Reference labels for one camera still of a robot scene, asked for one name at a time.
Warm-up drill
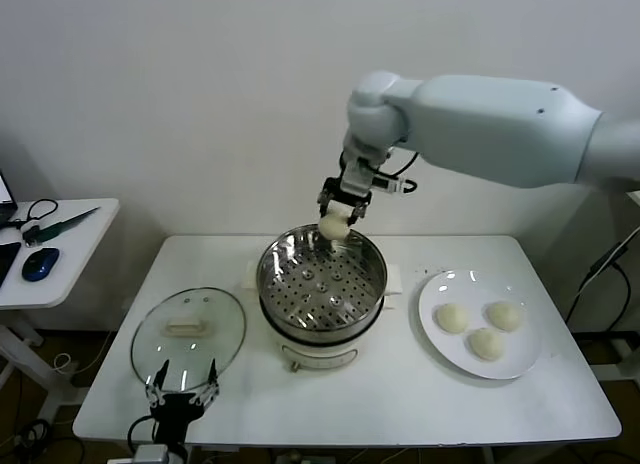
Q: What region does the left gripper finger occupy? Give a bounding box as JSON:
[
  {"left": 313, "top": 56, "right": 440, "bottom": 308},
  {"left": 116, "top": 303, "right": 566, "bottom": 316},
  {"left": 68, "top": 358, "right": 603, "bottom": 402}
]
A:
[
  {"left": 145, "top": 361, "right": 170, "bottom": 406},
  {"left": 191, "top": 358, "right": 221, "bottom": 408}
]

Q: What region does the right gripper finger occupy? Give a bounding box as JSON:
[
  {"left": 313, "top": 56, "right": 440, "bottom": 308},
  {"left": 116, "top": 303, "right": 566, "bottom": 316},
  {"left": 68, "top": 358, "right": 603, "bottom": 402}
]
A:
[
  {"left": 347, "top": 196, "right": 372, "bottom": 228},
  {"left": 317, "top": 183, "right": 334, "bottom": 219}
]

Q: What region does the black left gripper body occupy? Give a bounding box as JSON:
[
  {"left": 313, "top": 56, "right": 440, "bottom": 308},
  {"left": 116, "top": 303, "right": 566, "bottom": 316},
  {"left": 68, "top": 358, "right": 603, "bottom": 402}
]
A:
[{"left": 149, "top": 394, "right": 207, "bottom": 445}]

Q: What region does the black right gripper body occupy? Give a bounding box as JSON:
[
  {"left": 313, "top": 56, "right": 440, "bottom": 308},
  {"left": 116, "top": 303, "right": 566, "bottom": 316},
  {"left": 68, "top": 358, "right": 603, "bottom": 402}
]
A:
[{"left": 322, "top": 156, "right": 384, "bottom": 208}]

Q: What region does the white steamed baozi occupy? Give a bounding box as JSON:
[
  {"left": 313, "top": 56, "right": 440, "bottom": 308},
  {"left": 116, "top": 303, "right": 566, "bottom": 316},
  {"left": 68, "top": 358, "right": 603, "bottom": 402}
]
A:
[
  {"left": 485, "top": 300, "right": 523, "bottom": 332},
  {"left": 432, "top": 302, "right": 471, "bottom": 335},
  {"left": 318, "top": 209, "right": 354, "bottom": 245},
  {"left": 467, "top": 327, "right": 506, "bottom": 362}
]

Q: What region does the round glass pot lid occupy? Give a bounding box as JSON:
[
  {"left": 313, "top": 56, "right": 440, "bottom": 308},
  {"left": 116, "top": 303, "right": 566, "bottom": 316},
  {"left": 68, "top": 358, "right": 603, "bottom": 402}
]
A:
[{"left": 130, "top": 286, "right": 248, "bottom": 393}]

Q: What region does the perforated steel steamer basket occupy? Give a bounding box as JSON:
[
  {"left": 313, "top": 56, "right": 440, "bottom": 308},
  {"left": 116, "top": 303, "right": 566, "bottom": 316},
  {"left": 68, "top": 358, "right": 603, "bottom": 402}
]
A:
[{"left": 256, "top": 223, "right": 388, "bottom": 341}]

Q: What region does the white electric cooker pot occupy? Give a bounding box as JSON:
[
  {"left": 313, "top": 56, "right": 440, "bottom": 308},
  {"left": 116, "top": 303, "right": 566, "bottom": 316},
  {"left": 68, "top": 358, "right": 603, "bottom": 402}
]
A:
[{"left": 241, "top": 260, "right": 403, "bottom": 374}]

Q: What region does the white side table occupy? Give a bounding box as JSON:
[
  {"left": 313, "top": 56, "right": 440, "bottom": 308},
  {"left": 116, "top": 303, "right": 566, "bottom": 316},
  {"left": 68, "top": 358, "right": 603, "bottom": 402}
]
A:
[{"left": 0, "top": 198, "right": 120, "bottom": 420}]

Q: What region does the blue computer mouse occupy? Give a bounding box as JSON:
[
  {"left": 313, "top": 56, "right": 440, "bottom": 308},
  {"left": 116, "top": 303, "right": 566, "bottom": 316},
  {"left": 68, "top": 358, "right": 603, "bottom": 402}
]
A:
[{"left": 21, "top": 247, "right": 61, "bottom": 283}]

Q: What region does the black phone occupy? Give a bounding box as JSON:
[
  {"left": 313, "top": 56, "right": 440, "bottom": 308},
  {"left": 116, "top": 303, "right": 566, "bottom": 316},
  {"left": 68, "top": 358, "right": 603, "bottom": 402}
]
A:
[{"left": 0, "top": 242, "right": 22, "bottom": 288}]

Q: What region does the white round plate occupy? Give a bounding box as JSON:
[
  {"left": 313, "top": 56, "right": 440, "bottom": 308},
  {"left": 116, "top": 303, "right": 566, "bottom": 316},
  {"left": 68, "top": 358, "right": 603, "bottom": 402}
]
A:
[{"left": 417, "top": 269, "right": 544, "bottom": 381}]

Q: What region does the laptop computer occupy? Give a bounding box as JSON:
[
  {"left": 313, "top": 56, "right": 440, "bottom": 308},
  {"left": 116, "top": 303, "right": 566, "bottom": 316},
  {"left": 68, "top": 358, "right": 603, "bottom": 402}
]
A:
[{"left": 0, "top": 171, "right": 19, "bottom": 228}]

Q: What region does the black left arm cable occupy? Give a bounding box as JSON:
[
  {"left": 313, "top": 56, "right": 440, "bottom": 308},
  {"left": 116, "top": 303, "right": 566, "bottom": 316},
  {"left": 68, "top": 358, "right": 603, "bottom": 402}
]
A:
[{"left": 128, "top": 413, "right": 155, "bottom": 449}]

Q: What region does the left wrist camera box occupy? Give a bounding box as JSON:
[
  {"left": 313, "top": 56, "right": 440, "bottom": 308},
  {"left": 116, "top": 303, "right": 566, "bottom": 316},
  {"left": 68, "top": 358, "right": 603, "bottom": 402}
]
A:
[{"left": 132, "top": 444, "right": 171, "bottom": 464}]

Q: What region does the green handled knife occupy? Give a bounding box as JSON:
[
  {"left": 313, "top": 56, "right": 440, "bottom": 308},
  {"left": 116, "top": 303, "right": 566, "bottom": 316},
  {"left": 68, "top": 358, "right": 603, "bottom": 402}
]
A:
[{"left": 22, "top": 207, "right": 101, "bottom": 248}]

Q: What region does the black cable loop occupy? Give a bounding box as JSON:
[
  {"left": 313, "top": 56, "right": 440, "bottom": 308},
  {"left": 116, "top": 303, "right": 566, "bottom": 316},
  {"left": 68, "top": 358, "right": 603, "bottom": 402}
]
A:
[{"left": 7, "top": 199, "right": 57, "bottom": 230}]

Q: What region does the black power cable with adapter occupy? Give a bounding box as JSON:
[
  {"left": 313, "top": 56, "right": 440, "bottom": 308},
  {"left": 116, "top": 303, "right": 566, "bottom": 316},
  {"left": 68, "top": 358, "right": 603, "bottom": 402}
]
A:
[{"left": 564, "top": 238, "right": 631, "bottom": 330}]

